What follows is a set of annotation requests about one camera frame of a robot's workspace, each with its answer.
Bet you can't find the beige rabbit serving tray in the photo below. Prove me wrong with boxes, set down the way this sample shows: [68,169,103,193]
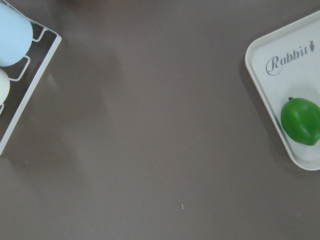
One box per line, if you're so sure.
[244,11,320,171]

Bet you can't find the green lime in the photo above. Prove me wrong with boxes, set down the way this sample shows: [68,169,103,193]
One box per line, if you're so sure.
[280,97,320,146]

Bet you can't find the light blue cup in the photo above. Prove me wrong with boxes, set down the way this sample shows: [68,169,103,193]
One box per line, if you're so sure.
[0,3,33,67]

